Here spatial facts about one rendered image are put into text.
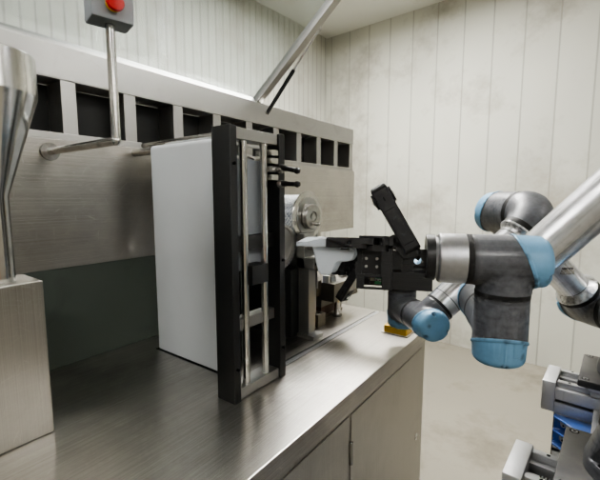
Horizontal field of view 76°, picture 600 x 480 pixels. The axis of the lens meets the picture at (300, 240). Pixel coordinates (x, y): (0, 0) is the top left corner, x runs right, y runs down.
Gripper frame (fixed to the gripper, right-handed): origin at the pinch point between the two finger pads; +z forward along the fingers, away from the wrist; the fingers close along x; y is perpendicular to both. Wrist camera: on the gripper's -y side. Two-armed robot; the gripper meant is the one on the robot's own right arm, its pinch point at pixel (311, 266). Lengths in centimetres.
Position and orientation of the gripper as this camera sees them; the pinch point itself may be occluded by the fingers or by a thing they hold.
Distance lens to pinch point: 121.7
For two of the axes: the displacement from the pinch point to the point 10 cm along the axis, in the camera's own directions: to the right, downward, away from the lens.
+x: -5.9, 0.9, -8.0
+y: 0.0, -9.9, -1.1
